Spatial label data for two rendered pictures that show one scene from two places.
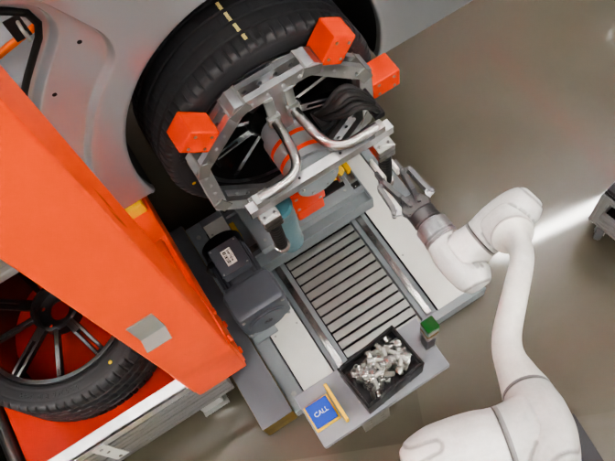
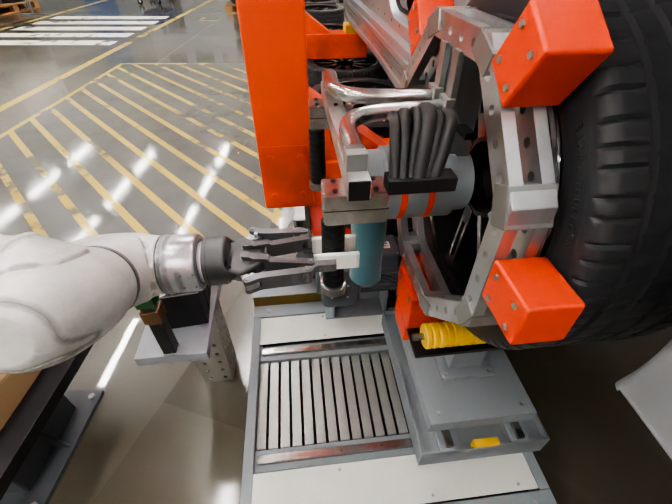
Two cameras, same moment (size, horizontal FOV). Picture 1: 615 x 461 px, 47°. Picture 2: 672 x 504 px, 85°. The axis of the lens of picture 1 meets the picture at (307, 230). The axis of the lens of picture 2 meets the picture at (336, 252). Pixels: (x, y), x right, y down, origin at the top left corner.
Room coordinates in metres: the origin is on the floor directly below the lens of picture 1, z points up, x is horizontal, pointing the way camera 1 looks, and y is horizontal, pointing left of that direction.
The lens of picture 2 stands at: (0.94, -0.69, 1.21)
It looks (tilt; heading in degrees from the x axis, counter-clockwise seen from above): 41 degrees down; 99
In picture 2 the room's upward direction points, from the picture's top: straight up
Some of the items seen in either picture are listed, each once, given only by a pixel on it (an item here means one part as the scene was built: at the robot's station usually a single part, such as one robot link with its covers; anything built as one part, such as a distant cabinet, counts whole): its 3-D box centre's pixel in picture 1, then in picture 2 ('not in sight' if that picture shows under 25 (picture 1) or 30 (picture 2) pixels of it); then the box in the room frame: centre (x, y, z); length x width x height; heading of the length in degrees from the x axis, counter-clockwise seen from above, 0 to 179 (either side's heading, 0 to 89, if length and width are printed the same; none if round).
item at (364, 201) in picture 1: (291, 201); (452, 371); (1.21, 0.02, 0.13); 0.50 x 0.36 x 0.10; 106
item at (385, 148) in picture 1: (377, 141); (353, 199); (0.90, -0.24, 0.93); 0.09 x 0.05 x 0.05; 16
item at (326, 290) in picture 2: (385, 168); (333, 254); (0.87, -0.25, 0.83); 0.04 x 0.04 x 0.16
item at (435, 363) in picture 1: (372, 381); (188, 294); (0.42, -0.04, 0.44); 0.43 x 0.17 x 0.03; 106
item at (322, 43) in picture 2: not in sight; (330, 29); (0.41, 2.33, 0.69); 0.52 x 0.17 x 0.35; 16
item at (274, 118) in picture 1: (265, 152); (378, 67); (0.91, 0.04, 1.03); 0.19 x 0.18 x 0.11; 16
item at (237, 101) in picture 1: (285, 134); (443, 179); (1.05, -0.02, 0.85); 0.54 x 0.07 x 0.54; 106
